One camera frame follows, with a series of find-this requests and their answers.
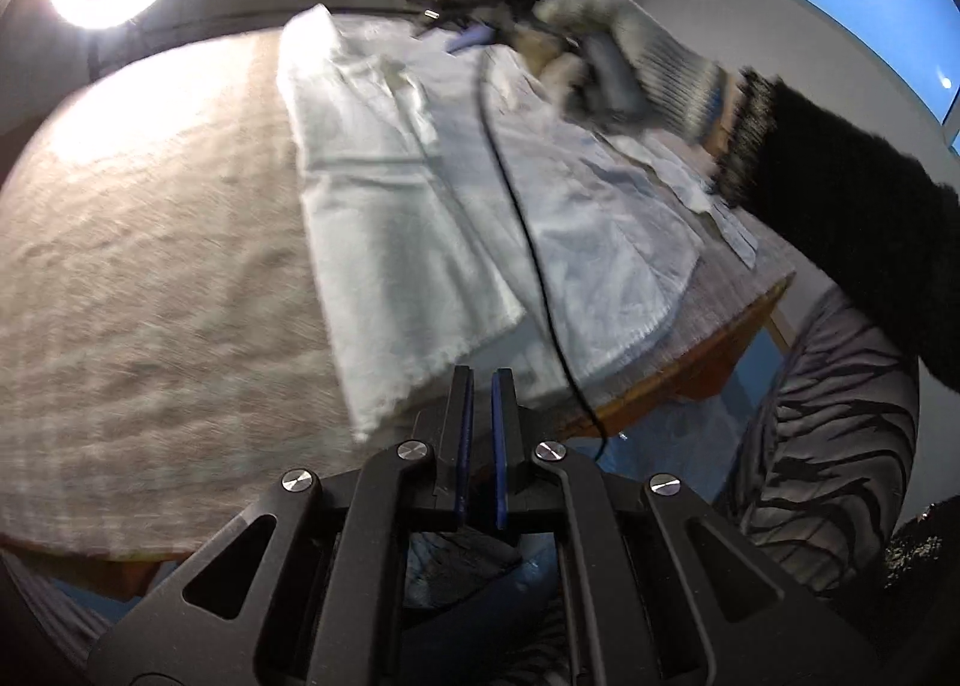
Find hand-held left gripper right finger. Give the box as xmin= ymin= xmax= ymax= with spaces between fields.
xmin=491 ymin=367 xmax=878 ymax=686

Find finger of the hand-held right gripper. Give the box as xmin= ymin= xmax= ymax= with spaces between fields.
xmin=416 ymin=5 xmax=497 ymax=54

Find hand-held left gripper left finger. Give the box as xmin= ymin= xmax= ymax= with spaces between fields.
xmin=90 ymin=365 xmax=475 ymax=686

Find small white shirt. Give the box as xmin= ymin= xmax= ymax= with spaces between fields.
xmin=276 ymin=3 xmax=760 ymax=444

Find person's right hand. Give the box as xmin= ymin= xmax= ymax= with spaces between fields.
xmin=525 ymin=0 xmax=734 ymax=148

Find wooden table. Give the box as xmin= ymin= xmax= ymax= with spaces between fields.
xmin=0 ymin=273 xmax=797 ymax=601

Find zebra striped pants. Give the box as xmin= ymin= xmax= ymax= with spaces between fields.
xmin=405 ymin=284 xmax=925 ymax=686

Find plaid tablecloth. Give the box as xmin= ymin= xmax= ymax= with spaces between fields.
xmin=0 ymin=11 xmax=797 ymax=568

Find black cable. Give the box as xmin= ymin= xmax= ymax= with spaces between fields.
xmin=471 ymin=44 xmax=610 ymax=466

